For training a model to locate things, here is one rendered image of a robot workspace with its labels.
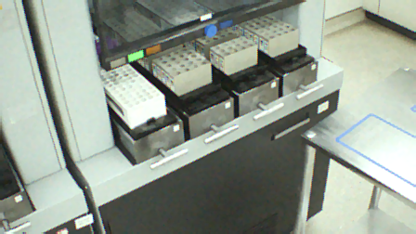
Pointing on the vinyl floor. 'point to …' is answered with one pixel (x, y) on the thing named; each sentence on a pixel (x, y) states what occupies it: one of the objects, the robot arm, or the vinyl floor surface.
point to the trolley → (369, 149)
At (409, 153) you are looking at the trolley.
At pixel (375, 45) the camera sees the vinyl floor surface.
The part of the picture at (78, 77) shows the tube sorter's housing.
